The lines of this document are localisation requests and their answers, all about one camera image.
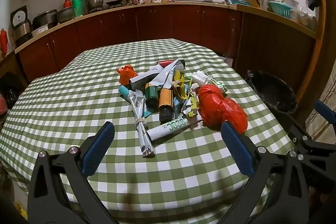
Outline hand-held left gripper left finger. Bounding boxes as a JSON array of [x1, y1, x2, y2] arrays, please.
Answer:
[[28, 121, 116, 224]]

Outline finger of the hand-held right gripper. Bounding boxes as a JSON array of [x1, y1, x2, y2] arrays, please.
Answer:
[[314, 100, 336, 135], [286, 122, 336, 193]]

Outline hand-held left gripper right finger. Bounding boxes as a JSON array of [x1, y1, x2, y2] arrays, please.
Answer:
[[220, 120, 311, 224]]

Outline red plastic bag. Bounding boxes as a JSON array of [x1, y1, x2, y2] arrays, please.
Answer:
[[197, 84, 248, 133]]

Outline paper with string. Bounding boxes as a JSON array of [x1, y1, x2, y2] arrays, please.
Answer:
[[128, 90, 155, 159]]

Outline black trash bin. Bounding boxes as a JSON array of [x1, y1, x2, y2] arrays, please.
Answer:
[[245, 70, 298, 115]]

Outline yellow green paper scrap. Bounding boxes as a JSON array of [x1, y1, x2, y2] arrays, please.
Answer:
[[181, 93, 201, 118]]

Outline teal white tube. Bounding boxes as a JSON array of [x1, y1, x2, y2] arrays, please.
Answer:
[[119, 85, 132, 102]]

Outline green white wrapper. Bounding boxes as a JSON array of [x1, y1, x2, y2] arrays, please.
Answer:
[[210, 78, 227, 93]]

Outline white green tube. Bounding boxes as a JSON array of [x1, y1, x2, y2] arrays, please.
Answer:
[[146, 116, 190, 140]]

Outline white paper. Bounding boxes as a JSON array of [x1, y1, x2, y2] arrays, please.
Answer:
[[191, 70, 210, 88]]

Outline green can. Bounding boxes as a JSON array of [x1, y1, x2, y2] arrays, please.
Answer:
[[144, 82, 161, 111]]

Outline yellow wrapper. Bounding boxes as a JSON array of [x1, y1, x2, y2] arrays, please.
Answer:
[[172, 70, 193, 101]]

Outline small orange plastic bag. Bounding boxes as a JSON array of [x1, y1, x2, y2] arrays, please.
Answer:
[[117, 65, 138, 85]]

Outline orange bottle with black cap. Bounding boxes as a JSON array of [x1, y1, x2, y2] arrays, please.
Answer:
[[158, 88, 174, 122]]

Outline white carton box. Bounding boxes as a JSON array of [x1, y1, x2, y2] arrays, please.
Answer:
[[130, 67, 168, 90]]

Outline white silver pouch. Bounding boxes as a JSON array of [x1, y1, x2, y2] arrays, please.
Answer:
[[151, 59, 185, 88]]

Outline striped beige cloth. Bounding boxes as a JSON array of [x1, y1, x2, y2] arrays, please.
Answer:
[[307, 67, 336, 146]]

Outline green white checked tablecloth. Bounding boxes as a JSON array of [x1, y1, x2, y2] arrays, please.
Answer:
[[0, 38, 296, 224]]

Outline brown wooden counter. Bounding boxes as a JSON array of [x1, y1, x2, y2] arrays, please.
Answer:
[[235, 4, 319, 98]]

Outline red plastic sack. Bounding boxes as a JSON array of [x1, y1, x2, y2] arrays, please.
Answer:
[[0, 91, 8, 117]]

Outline teal plastic basket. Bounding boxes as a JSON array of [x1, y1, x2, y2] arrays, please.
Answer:
[[268, 1, 293, 20]]

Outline black steel kettle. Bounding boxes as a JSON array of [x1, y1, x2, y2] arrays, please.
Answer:
[[256, 0, 275, 10]]

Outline dark red base cabinets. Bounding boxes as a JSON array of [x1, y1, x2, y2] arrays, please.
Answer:
[[14, 1, 243, 75]]

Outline metal basin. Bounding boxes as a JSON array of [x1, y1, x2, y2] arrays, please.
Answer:
[[56, 7, 75, 24]]

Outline grey cooker pot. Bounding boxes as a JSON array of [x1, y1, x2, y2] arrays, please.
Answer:
[[32, 9, 58, 30]]

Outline steel rice cooker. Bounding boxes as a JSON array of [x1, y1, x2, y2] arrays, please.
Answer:
[[10, 6, 33, 45]]

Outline red plastic bottle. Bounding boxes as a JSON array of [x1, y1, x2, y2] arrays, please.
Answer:
[[0, 28, 8, 55]]

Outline green thermos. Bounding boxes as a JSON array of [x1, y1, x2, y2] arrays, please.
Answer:
[[71, 0, 84, 17]]

